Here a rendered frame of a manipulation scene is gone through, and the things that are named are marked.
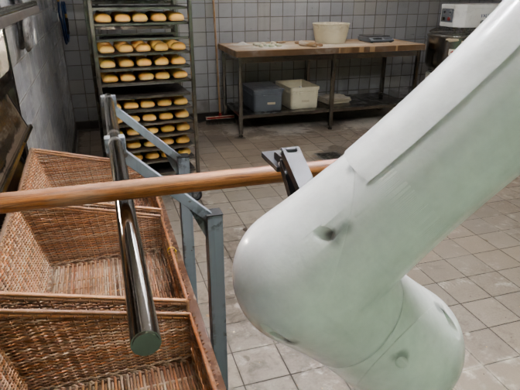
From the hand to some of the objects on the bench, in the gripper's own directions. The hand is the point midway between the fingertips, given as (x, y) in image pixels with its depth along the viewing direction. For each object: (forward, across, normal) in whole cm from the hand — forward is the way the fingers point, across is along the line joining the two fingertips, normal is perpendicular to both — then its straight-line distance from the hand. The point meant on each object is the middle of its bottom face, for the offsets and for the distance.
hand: (273, 198), depth 74 cm
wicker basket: (+10, +60, -32) cm, 69 cm away
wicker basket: (+129, +60, -33) cm, 146 cm away
